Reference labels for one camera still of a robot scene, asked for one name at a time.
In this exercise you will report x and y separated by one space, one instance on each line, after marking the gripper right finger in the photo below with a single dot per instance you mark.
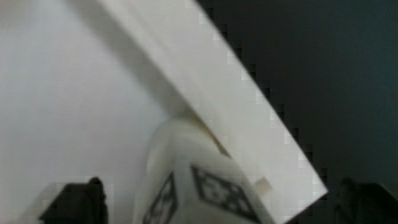
366 204

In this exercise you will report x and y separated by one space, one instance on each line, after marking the white leg back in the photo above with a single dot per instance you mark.
196 191

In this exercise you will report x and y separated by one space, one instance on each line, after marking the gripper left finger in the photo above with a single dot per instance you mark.
79 205

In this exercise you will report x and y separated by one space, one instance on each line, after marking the white square tabletop part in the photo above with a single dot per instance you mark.
121 81

